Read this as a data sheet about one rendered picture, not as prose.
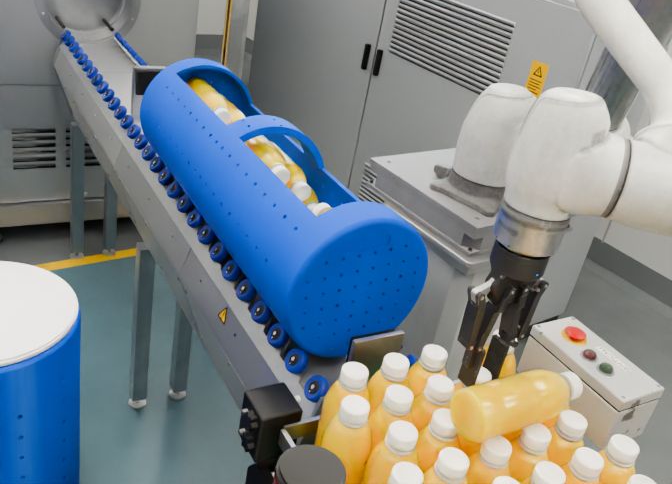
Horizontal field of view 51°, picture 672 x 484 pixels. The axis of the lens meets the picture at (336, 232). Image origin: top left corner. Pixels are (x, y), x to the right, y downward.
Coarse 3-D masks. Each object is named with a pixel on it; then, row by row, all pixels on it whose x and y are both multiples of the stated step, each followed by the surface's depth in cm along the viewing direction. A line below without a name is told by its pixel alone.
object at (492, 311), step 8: (512, 288) 95; (488, 296) 98; (504, 296) 96; (512, 296) 96; (488, 304) 98; (496, 304) 98; (504, 304) 96; (488, 312) 98; (496, 312) 97; (488, 320) 98; (496, 320) 98; (480, 328) 99; (488, 328) 98; (480, 336) 99; (488, 336) 99; (480, 344) 99
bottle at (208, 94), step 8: (192, 80) 177; (200, 80) 177; (192, 88) 174; (200, 88) 172; (208, 88) 172; (200, 96) 170; (208, 96) 168; (216, 96) 168; (208, 104) 167; (216, 104) 167; (224, 104) 168
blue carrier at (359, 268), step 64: (192, 64) 173; (192, 128) 152; (256, 128) 143; (192, 192) 149; (256, 192) 128; (320, 192) 157; (256, 256) 123; (320, 256) 112; (384, 256) 119; (320, 320) 119; (384, 320) 127
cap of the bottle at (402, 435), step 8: (392, 424) 92; (400, 424) 92; (408, 424) 92; (392, 432) 90; (400, 432) 91; (408, 432) 91; (416, 432) 91; (392, 440) 90; (400, 440) 89; (408, 440) 90; (416, 440) 91; (400, 448) 90; (408, 448) 90
